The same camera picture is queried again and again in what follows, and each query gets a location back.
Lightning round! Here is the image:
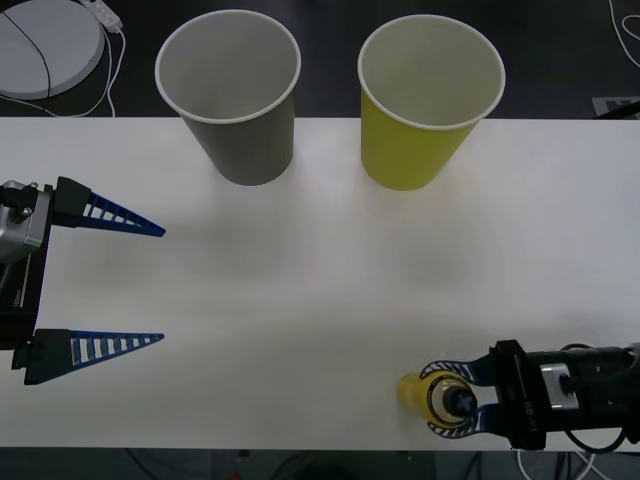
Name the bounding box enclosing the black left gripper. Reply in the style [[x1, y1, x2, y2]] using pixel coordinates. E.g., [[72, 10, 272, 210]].
[[0, 176, 167, 386]]

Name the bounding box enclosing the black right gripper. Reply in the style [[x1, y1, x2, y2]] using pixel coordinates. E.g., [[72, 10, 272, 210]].
[[418, 339, 635, 450]]

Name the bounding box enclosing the yellow plastic bottle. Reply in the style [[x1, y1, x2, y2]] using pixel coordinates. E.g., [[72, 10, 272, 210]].
[[397, 369, 482, 429]]

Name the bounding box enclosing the grey plastic waste bin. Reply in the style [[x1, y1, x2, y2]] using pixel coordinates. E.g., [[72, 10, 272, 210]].
[[154, 13, 303, 187]]

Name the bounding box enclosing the round grey disc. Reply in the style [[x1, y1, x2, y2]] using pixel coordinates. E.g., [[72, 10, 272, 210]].
[[0, 0, 107, 100]]

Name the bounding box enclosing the yellow-green plastic waste bin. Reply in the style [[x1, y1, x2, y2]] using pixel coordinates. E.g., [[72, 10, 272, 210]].
[[356, 19, 507, 192]]

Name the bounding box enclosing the white power strip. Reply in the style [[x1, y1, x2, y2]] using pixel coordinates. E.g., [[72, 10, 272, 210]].
[[79, 0, 124, 34]]

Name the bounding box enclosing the black and white marker tag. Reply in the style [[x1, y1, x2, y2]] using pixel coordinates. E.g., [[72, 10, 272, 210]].
[[591, 95, 640, 121]]

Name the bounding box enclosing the white cable under table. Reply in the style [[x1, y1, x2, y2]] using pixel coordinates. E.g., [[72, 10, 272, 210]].
[[516, 448, 604, 480]]

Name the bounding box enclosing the white power strip cable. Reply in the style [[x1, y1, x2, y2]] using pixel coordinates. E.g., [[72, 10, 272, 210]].
[[0, 28, 127, 119]]

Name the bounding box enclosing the thin black cable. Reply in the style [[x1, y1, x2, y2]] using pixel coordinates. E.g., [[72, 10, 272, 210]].
[[0, 8, 54, 99]]

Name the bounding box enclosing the white looped cable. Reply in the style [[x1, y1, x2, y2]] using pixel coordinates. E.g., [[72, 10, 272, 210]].
[[608, 0, 640, 69]]

